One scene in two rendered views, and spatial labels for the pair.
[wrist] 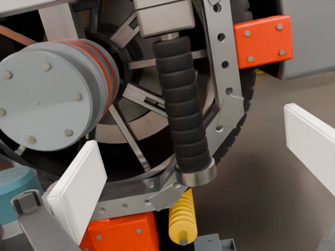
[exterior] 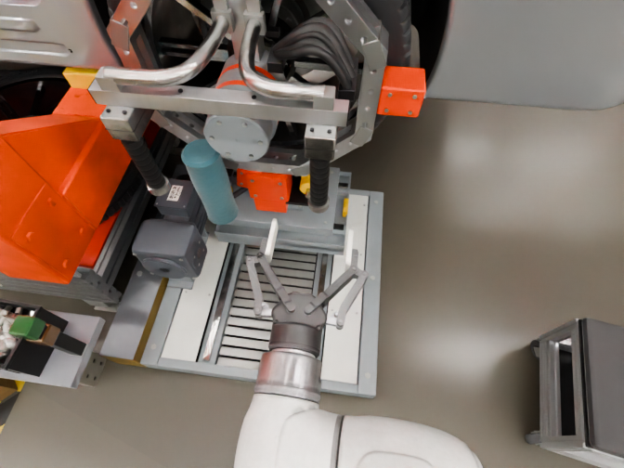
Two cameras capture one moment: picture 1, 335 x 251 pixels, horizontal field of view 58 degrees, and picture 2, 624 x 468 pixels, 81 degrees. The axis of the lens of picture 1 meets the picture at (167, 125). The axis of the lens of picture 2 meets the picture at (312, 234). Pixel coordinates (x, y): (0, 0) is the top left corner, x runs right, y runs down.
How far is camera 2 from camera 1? 0.48 m
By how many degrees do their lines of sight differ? 42
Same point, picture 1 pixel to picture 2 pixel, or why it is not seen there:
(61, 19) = not seen: hidden behind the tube
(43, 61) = (242, 122)
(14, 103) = (220, 136)
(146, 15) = (309, 151)
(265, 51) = (398, 109)
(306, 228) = (418, 171)
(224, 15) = (377, 79)
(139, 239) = (279, 188)
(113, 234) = (262, 181)
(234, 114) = (363, 139)
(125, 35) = not seen: hidden behind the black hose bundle
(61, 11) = not seen: hidden behind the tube
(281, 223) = (400, 162)
